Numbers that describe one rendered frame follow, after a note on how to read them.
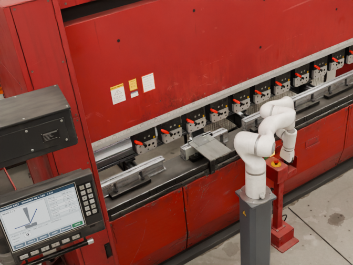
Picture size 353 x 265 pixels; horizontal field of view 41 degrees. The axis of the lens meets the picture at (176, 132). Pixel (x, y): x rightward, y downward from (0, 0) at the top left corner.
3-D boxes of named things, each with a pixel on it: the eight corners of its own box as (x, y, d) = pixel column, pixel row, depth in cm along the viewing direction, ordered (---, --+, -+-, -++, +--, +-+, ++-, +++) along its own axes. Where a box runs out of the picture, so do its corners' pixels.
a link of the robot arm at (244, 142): (261, 177, 263) (262, 143, 250) (231, 170, 271) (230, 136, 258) (269, 165, 271) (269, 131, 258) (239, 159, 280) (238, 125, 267)
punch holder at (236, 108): (234, 114, 340) (233, 94, 331) (227, 109, 346) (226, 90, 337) (250, 107, 346) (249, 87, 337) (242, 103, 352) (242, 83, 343)
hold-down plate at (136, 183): (112, 200, 306) (111, 196, 304) (108, 196, 310) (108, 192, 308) (152, 182, 318) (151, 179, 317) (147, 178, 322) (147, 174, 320)
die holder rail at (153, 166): (102, 199, 308) (99, 188, 303) (98, 194, 312) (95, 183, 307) (166, 169, 328) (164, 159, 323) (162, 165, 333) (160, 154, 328)
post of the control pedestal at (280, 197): (277, 229, 373) (279, 176, 344) (272, 225, 377) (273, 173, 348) (281, 226, 376) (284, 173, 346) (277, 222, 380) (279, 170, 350)
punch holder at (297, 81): (294, 88, 364) (296, 68, 355) (287, 84, 370) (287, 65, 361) (308, 81, 370) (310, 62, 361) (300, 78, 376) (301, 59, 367)
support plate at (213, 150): (210, 161, 312) (210, 160, 312) (188, 144, 332) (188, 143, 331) (231, 151, 320) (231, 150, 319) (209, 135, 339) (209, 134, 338)
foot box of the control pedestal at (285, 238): (282, 253, 368) (282, 243, 361) (259, 236, 385) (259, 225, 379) (299, 241, 377) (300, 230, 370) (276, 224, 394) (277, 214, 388)
